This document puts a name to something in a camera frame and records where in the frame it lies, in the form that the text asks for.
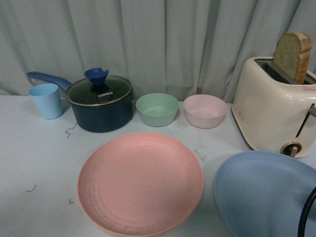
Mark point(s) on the pink plate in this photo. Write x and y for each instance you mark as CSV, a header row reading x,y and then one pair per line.
x,y
136,142

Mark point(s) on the light blue plate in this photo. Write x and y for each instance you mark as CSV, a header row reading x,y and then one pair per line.
x,y
262,194

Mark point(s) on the green plastic bowl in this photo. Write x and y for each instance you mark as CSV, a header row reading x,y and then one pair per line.
x,y
157,109

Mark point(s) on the dark blue saucepan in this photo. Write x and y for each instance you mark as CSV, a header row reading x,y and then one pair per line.
x,y
99,119

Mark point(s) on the pink plastic bowl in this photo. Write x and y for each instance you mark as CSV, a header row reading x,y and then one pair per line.
x,y
204,111

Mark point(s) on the glass pot lid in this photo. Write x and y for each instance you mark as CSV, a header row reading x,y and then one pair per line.
x,y
98,88

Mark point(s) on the grey curtain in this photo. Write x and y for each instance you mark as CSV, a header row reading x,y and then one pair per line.
x,y
179,47

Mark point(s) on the cream white toaster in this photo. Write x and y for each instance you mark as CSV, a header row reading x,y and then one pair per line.
x,y
272,113

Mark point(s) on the toasted bread slice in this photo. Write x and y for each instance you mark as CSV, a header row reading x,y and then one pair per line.
x,y
292,55

